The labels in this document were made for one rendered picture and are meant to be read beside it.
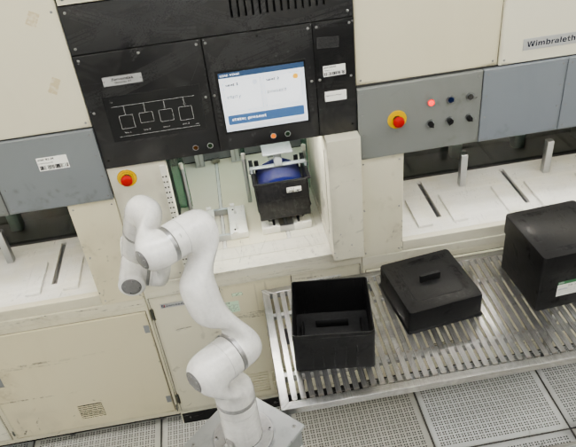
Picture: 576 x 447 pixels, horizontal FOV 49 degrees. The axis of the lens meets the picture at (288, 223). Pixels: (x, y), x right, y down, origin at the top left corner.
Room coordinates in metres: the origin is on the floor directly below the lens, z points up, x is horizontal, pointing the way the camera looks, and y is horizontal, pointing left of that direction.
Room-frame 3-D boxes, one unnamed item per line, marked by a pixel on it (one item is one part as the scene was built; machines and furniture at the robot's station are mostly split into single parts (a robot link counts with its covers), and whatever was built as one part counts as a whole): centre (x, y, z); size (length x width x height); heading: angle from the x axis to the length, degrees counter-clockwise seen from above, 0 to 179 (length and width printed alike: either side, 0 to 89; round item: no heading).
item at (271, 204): (2.26, 0.01, 1.06); 0.24 x 0.20 x 0.32; 94
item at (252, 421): (1.25, 0.22, 0.85); 0.19 x 0.19 x 0.18
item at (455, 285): (1.77, -0.50, 0.83); 0.29 x 0.29 x 0.13; 11
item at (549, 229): (1.79, -0.98, 0.89); 0.29 x 0.29 x 0.25; 8
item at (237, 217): (2.24, 0.28, 0.89); 0.22 x 0.21 x 0.04; 4
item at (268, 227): (2.26, 0.01, 0.89); 0.22 x 0.21 x 0.04; 4
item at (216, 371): (1.23, 0.24, 1.07); 0.19 x 0.12 x 0.24; 131
